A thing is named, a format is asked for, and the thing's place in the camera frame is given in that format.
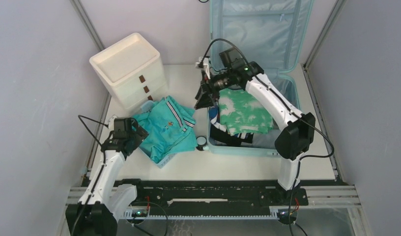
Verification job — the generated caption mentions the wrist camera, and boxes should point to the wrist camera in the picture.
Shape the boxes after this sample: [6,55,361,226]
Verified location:
[195,56,210,79]
[107,115,118,130]

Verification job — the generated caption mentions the black garment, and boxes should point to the black garment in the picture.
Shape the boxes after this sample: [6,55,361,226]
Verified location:
[209,125,254,147]

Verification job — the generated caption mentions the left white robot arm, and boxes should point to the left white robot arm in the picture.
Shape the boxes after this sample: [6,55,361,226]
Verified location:
[65,117,148,236]

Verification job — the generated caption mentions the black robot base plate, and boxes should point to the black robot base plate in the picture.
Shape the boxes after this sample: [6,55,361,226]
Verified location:
[115,179,309,218]

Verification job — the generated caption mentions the green white patterned cloth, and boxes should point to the green white patterned cloth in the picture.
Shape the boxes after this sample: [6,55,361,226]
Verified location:
[218,88,274,135]

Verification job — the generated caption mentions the dark blue patterned clothing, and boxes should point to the dark blue patterned clothing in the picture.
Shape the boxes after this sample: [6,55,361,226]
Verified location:
[208,106,254,140]

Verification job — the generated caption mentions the aluminium frame rails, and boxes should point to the aluminium frame rails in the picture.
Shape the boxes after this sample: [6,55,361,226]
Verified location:
[57,185,371,236]

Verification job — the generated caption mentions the light blue hard-shell suitcase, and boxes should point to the light blue hard-shell suitcase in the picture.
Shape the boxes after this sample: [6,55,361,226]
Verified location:
[205,0,313,156]

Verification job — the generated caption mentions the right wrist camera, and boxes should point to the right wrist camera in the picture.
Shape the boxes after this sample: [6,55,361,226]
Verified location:
[195,56,210,79]

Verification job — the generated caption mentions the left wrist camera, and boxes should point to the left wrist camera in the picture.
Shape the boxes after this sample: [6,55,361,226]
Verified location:
[107,115,118,130]

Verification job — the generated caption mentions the white three-drawer storage cabinet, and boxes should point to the white three-drawer storage cabinet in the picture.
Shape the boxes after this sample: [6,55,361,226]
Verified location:
[89,33,169,111]

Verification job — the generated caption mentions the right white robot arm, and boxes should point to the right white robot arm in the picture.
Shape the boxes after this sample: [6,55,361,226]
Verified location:
[195,48,315,205]

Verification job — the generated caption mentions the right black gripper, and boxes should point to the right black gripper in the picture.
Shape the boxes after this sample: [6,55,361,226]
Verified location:
[196,69,233,110]

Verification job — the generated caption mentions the teal garment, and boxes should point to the teal garment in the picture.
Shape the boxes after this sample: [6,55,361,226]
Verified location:
[133,96,198,164]

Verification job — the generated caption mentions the light blue perforated plastic basket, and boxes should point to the light blue perforated plastic basket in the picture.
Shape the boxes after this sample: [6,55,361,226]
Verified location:
[135,100,176,169]

